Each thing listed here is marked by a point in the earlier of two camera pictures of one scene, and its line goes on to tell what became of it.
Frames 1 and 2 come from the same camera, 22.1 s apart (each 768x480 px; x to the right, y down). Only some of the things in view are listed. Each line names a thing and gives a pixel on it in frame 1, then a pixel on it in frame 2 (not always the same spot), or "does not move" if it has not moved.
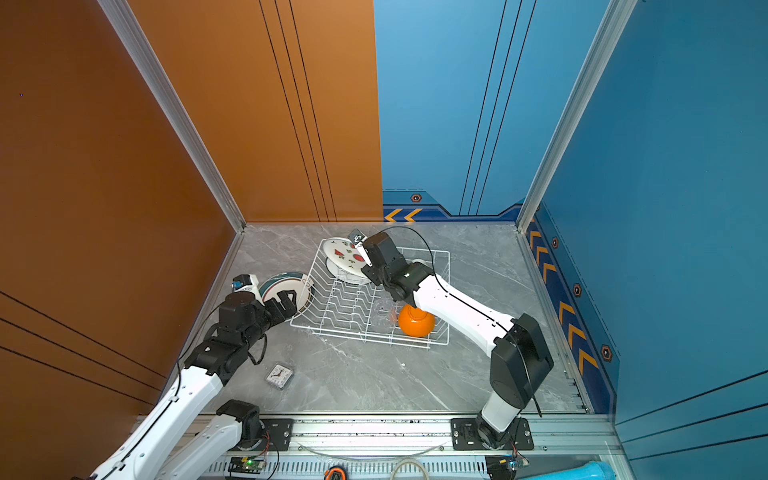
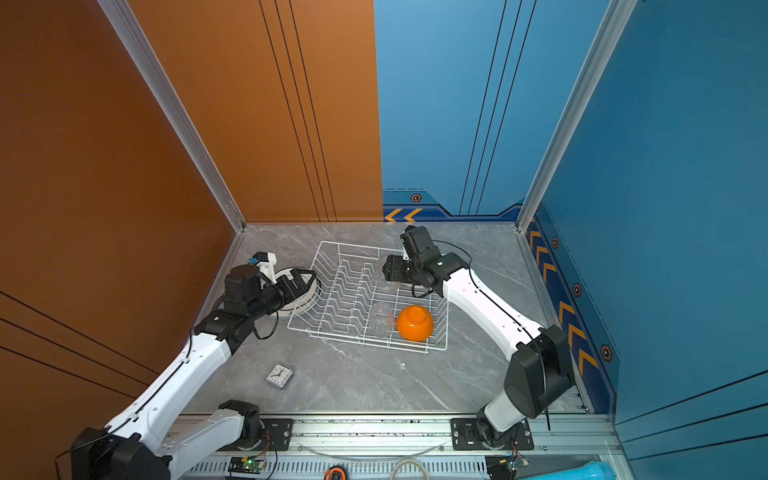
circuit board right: [504, 467] does not move
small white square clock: [279, 376] does not move
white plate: [343, 275] → [302, 303]
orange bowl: [416, 322] does not move
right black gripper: [371, 275] → [393, 268]
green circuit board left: [241, 464] does not move
